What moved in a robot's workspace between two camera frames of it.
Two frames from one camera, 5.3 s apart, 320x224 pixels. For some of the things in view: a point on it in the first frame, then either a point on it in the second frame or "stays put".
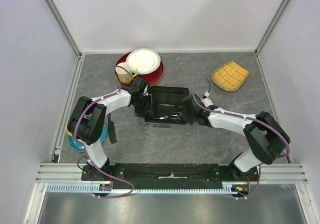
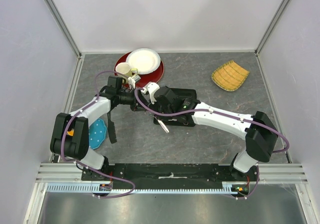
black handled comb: x=111 y=130 stays put
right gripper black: x=185 y=118 -> x=155 y=105
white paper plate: x=145 y=60 stays put
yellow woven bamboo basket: x=230 y=76 stays put
